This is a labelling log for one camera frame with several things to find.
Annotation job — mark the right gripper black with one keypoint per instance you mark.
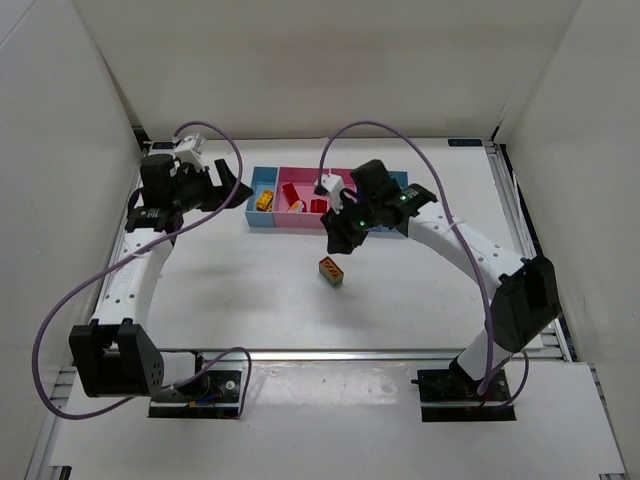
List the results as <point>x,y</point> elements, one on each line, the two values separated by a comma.
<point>347,228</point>

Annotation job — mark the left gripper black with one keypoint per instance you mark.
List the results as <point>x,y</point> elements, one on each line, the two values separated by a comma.
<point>211,185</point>

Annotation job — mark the red lego brick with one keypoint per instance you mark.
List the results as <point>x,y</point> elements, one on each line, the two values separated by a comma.
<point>318,206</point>

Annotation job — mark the striped lego plate stack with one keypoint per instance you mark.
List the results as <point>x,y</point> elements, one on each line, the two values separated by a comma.
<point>330,271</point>

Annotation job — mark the orange yellow lego block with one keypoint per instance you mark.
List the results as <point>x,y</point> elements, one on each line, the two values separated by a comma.
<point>264,202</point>

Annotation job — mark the red flower lego block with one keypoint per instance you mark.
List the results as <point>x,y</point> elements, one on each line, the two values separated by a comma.
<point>298,207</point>

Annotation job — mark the red striped lego block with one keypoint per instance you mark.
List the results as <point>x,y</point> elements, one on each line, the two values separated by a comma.
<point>290,194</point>

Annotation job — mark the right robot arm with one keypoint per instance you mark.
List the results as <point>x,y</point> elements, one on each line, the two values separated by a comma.
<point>519,295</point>

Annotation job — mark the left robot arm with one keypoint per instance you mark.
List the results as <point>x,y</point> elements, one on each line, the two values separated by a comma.
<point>113,353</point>

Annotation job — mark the left light blue bin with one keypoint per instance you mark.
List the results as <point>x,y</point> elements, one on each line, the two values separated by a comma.
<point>262,178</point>

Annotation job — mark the light blue bin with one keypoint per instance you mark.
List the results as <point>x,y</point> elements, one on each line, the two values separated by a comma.
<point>262,178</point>
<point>400,177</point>

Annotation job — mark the small pink bin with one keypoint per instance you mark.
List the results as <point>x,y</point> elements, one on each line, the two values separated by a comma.
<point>342,175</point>

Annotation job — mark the right light blue bin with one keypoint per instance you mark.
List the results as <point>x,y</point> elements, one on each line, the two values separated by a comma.
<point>400,177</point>

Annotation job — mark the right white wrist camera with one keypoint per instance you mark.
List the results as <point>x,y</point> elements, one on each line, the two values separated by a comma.
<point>321,188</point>

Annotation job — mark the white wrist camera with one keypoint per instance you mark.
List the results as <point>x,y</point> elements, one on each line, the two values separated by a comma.
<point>321,188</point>
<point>189,150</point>

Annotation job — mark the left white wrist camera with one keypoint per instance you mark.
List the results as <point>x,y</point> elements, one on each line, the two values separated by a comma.
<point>189,150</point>

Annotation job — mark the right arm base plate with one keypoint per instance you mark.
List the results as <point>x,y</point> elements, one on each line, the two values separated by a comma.
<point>444,399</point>

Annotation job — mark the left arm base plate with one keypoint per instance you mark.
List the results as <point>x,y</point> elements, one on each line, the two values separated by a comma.
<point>197,385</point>

